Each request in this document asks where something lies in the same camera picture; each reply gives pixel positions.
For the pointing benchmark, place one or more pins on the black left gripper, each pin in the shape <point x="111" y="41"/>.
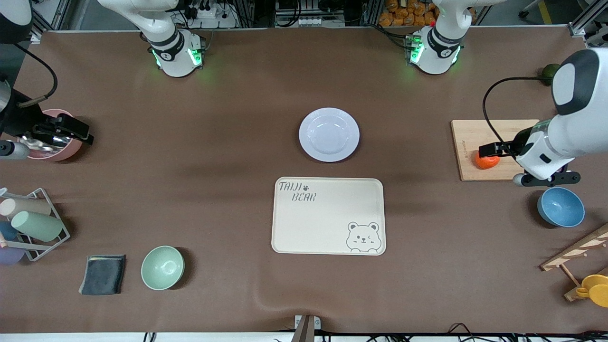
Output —
<point x="514" y="144"/>

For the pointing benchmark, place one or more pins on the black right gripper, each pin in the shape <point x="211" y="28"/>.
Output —
<point x="23" y="119"/>

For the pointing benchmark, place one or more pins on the orange fruit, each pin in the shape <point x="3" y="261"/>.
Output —
<point x="487" y="163"/>

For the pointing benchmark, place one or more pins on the white round plate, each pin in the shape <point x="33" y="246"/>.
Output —
<point x="328" y="135"/>

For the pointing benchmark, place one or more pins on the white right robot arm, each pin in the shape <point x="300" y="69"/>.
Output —
<point x="173" y="57"/>

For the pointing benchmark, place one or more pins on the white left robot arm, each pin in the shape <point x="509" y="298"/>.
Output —
<point x="579" y="123"/>

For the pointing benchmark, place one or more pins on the pink bowl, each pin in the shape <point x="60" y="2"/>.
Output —
<point x="71" y="151"/>

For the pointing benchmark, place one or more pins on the shiny metal scoop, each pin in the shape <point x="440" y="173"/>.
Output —
<point x="45" y="145"/>

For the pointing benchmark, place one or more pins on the wooden cutting board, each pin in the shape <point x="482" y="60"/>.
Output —
<point x="465" y="137"/>

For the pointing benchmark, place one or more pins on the blue bowl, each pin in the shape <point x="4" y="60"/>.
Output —
<point x="561" y="206"/>

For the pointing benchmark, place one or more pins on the beige cup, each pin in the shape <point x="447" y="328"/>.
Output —
<point x="26" y="206"/>

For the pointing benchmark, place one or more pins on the dark green lime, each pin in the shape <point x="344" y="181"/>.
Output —
<point x="548" y="73"/>

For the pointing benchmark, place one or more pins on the mint green cup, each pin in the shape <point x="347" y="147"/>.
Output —
<point x="38" y="226"/>

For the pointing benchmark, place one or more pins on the blue cup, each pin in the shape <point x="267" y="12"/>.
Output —
<point x="7" y="231"/>

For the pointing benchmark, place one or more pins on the wooden drying rack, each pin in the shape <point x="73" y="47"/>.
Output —
<point x="577" y="249"/>

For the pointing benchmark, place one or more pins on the brown table mat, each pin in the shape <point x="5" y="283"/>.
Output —
<point x="427" y="266"/>

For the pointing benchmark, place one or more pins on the purple cup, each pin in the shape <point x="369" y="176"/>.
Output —
<point x="9" y="255"/>

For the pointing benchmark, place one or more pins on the dark grey folded cloth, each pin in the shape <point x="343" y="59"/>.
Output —
<point x="102" y="275"/>

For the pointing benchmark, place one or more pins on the light green bowl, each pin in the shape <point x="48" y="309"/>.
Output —
<point x="162" y="268"/>

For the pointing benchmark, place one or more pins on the bag of oranges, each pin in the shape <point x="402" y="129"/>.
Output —
<point x="394" y="16"/>

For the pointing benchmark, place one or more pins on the long white socket bar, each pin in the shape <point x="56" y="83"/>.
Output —
<point x="308" y="21"/>

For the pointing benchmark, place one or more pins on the cream bear print tray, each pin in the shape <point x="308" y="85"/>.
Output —
<point x="285" y="237"/>

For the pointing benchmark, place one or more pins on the metal table edge bracket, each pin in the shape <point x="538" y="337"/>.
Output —
<point x="306" y="327"/>

